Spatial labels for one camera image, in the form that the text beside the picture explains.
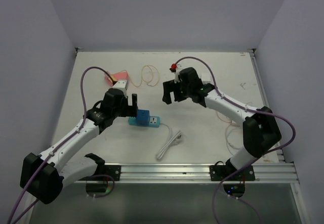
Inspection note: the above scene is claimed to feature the teal power strip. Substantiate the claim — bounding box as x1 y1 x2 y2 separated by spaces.
128 116 160 128

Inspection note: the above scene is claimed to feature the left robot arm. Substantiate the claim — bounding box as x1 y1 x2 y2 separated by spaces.
20 88 138 204

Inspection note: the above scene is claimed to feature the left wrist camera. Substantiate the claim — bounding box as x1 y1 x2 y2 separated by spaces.
113 79 128 96

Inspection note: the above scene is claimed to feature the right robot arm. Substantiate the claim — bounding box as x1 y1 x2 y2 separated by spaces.
163 67 281 180

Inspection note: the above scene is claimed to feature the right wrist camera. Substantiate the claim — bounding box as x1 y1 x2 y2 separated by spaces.
170 63 183 83

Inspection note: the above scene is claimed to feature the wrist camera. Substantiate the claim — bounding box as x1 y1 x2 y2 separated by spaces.
170 63 183 83
113 79 128 96

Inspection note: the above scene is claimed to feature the dark blue plug adapter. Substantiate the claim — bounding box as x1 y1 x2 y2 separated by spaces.
136 109 150 127

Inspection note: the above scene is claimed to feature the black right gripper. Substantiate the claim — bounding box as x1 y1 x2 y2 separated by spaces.
163 78 192 104

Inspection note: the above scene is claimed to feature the white power strip cable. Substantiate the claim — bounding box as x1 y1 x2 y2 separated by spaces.
155 123 184 161

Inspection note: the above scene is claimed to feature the pink triangular socket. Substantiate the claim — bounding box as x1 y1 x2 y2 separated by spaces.
105 70 129 86

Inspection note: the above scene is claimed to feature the white usb charger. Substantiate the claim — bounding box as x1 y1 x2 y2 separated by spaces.
200 73 213 84

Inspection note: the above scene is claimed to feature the yellow thin cable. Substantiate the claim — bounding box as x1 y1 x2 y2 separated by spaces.
131 65 161 87

